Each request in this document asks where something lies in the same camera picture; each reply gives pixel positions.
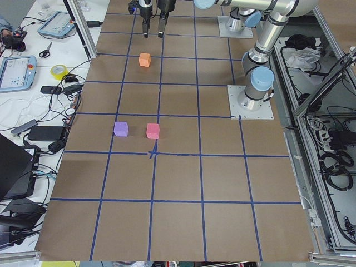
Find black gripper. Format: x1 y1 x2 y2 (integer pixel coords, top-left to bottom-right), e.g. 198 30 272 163
157 0 176 38
140 5 152 38

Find orange foam cube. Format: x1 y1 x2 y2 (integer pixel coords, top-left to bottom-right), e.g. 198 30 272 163
139 52 151 67

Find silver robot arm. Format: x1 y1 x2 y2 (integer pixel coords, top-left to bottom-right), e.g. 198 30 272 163
194 1 318 111
128 0 262 38

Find black power adapter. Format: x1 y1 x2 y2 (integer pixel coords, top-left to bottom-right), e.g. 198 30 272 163
86 21 103 28

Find far teach pendant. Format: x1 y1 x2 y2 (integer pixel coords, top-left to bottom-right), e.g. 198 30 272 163
37 11 75 39

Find teach pendant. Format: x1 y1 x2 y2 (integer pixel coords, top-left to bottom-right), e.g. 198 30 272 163
37 11 75 39
1 56 37 93

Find yellow tape roll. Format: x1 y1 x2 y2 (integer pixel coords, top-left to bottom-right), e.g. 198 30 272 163
50 64 69 81

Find red foam cube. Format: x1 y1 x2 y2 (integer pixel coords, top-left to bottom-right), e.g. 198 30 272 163
146 123 160 139

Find purple foam cube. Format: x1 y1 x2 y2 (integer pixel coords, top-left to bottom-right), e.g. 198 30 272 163
113 121 129 137

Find black cloth pile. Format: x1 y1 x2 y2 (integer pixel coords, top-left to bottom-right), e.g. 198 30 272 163
285 34 316 50

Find near teach pendant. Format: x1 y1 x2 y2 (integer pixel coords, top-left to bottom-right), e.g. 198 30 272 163
1 56 37 93

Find crumpled white cloth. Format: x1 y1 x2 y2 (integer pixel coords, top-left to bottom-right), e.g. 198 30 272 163
286 48 321 72

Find grey usb hub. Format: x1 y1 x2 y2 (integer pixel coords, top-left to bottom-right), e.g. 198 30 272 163
11 119 37 135

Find black power brick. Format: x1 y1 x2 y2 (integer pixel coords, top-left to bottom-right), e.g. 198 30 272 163
28 126 65 141

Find black laptop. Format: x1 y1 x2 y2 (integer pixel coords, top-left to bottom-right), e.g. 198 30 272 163
1 135 39 200

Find white power strip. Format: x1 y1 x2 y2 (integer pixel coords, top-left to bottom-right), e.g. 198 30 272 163
318 130 331 145

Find aluminium frame post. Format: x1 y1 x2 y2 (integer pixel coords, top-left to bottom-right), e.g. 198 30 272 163
63 0 97 62

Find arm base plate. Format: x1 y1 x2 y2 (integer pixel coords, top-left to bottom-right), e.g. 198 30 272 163
217 16 253 39
227 85 274 120

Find black handled scissors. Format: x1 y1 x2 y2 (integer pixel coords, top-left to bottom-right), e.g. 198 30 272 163
38 42 52 58

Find coiled black cables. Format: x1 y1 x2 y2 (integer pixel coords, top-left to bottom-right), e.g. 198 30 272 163
318 151 354 192

